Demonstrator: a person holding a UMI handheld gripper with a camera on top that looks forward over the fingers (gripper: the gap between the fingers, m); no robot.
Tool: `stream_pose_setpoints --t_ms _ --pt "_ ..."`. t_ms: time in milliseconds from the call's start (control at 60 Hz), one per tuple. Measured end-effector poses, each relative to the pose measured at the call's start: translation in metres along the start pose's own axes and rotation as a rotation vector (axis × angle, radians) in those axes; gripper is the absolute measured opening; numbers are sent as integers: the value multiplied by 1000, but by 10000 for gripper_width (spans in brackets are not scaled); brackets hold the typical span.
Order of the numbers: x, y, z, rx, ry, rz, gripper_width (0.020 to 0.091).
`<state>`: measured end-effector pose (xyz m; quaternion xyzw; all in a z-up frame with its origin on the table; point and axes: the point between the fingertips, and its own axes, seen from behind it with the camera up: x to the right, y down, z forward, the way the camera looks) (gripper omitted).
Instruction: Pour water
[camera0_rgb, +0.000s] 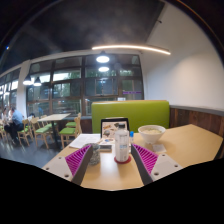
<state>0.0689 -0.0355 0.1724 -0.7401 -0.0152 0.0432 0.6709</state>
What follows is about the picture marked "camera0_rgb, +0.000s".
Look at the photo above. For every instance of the pendant ceiling lamps group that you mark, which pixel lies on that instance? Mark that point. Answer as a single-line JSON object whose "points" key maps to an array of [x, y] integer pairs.
{"points": [[103, 59]]}

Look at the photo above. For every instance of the person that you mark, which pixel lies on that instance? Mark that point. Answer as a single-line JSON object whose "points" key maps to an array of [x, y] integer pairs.
{"points": [[16, 120], [4, 115]]}

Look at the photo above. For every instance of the clear plastic water bottle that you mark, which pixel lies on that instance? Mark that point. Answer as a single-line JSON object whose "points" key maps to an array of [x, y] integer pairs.
{"points": [[122, 145]]}

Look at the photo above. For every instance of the wooden green-seated chairs group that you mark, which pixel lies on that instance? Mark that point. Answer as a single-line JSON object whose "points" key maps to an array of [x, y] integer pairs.
{"points": [[41, 130]]}

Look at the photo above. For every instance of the white paper sheet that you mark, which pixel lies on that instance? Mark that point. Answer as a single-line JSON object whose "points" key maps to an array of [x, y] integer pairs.
{"points": [[83, 140]]}

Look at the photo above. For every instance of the white bowl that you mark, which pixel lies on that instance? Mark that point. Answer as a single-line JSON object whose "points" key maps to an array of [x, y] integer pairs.
{"points": [[151, 135]]}

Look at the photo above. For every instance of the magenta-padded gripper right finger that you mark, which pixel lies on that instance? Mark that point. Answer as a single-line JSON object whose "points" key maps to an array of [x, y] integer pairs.
{"points": [[165, 165]]}

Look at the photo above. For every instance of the small blue-capped bottle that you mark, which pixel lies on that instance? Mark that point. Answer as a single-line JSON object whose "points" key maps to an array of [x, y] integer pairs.
{"points": [[131, 137]]}

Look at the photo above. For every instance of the long curved ceiling light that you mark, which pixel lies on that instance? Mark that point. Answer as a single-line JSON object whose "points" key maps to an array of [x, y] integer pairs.
{"points": [[133, 47]]}

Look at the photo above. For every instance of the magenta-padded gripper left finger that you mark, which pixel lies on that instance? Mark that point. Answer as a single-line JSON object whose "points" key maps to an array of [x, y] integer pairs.
{"points": [[58, 168]]}

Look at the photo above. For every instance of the light wooden dining table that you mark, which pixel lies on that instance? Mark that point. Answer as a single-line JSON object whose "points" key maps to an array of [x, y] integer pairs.
{"points": [[53, 117]]}

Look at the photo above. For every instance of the green upholstered booth bench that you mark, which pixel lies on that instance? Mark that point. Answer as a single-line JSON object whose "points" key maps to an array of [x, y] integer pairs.
{"points": [[136, 111]]}

